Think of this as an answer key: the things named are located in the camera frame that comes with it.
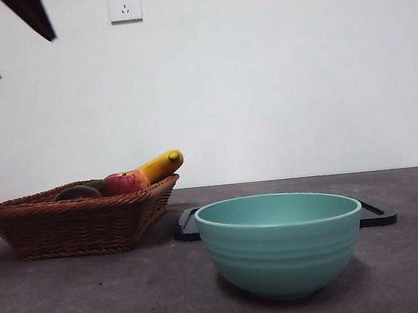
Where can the dark red plum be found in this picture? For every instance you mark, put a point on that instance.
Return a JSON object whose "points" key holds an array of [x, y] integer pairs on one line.
{"points": [[77, 194]]}

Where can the green fruit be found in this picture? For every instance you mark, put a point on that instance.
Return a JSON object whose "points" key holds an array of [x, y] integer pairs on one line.
{"points": [[97, 185]]}

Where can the red apple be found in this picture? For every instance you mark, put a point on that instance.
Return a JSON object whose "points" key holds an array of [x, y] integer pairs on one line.
{"points": [[121, 185]]}

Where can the brown wicker basket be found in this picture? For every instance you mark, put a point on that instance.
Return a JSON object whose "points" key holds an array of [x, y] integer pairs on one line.
{"points": [[75, 228]]}

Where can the yellow banana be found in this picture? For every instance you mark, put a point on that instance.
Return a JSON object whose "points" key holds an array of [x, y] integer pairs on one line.
{"points": [[162, 166]]}

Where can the black rectangular tray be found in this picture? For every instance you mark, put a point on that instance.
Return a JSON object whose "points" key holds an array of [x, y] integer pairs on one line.
{"points": [[187, 236]]}

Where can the teal ceramic bowl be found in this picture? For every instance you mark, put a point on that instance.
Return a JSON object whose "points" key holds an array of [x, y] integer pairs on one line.
{"points": [[281, 253]]}

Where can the white wall socket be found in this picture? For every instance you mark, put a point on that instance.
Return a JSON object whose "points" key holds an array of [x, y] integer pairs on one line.
{"points": [[125, 5]]}

